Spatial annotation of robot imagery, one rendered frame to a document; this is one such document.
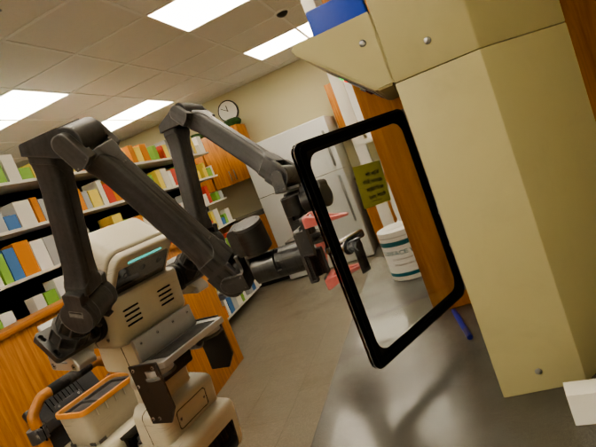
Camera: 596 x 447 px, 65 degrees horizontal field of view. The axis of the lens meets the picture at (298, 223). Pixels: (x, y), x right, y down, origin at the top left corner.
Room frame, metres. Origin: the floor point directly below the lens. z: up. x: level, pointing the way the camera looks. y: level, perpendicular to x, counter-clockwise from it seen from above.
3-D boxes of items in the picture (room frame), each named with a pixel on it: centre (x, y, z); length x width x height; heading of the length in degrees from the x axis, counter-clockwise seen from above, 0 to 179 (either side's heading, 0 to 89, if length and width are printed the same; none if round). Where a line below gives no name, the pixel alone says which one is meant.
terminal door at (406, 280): (0.83, -0.15, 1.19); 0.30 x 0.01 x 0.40; 128
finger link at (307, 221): (0.85, -0.04, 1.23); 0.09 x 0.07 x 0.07; 73
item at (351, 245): (0.75, -0.07, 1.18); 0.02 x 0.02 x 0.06; 38
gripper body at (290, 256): (0.87, 0.02, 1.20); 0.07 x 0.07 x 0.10; 73
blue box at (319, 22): (0.88, -0.21, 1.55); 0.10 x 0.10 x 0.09; 73
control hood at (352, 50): (0.80, -0.18, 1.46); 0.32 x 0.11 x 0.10; 163
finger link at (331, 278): (0.85, -0.04, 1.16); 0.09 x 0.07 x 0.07; 73
